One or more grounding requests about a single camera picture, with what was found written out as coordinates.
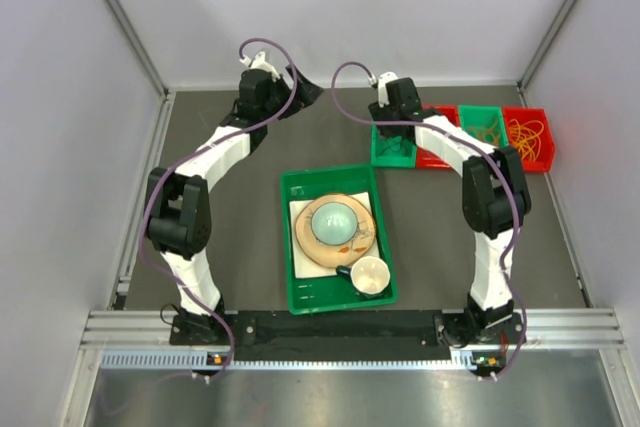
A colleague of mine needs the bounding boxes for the aluminium front rail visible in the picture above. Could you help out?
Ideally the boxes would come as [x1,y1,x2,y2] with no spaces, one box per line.
[80,308,625,350]

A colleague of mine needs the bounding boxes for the pale blue upturned bowl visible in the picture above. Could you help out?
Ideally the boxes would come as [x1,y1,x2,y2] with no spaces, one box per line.
[311,202,358,246]

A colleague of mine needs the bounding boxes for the aluminium frame post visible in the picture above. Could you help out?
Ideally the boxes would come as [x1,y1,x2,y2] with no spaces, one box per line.
[103,0,169,98]
[516,0,579,92]

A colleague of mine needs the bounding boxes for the yellow thin cable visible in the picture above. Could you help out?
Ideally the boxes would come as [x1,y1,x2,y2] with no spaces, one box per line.
[507,119,546,161]

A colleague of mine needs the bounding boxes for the grey slotted cable duct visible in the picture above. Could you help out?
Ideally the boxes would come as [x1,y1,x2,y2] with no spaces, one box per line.
[100,350,478,371]

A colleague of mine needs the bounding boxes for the large green plastic tray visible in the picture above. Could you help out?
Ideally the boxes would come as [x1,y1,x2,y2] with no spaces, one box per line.
[280,164,398,315]

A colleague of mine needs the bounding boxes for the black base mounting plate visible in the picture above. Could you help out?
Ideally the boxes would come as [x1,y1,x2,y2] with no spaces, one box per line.
[169,309,527,348]

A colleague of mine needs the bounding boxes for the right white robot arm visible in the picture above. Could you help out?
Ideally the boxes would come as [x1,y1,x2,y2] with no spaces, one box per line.
[369,72,531,343]

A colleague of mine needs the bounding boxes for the red bin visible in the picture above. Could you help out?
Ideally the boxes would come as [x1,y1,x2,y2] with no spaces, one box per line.
[415,104,460,170]
[502,107,555,173]

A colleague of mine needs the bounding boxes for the white and green cup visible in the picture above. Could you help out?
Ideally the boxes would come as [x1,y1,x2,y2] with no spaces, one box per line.
[336,256,391,297]

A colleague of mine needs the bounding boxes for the left aluminium frame post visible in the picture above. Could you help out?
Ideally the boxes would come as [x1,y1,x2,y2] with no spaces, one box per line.
[103,0,169,98]

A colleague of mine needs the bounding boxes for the green bin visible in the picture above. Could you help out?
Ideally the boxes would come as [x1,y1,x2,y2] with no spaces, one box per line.
[370,126,417,169]
[458,105,508,147]

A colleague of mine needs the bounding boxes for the right aluminium frame post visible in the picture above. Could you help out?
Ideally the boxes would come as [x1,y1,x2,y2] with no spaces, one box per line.
[516,0,579,92]

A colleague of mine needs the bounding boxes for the beige ceramic plate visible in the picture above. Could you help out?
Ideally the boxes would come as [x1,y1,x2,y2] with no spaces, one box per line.
[289,192,380,278]

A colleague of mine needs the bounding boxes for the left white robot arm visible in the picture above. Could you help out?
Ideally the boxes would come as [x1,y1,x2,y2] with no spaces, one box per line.
[141,51,323,346]

